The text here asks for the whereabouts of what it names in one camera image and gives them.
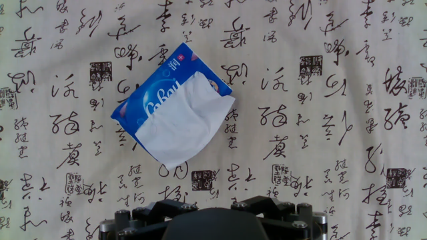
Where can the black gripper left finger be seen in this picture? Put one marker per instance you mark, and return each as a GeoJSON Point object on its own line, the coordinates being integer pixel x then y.
{"type": "Point", "coordinates": [146, 216]}

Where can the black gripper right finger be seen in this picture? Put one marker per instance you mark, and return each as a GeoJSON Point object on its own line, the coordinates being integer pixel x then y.
{"type": "Point", "coordinates": [283, 213]}

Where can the blue tissue pack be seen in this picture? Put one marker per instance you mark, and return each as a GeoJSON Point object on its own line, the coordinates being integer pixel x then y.
{"type": "Point", "coordinates": [156, 86]}

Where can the calligraphy print tablecloth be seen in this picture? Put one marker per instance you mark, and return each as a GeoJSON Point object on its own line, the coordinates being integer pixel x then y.
{"type": "Point", "coordinates": [300, 133]}

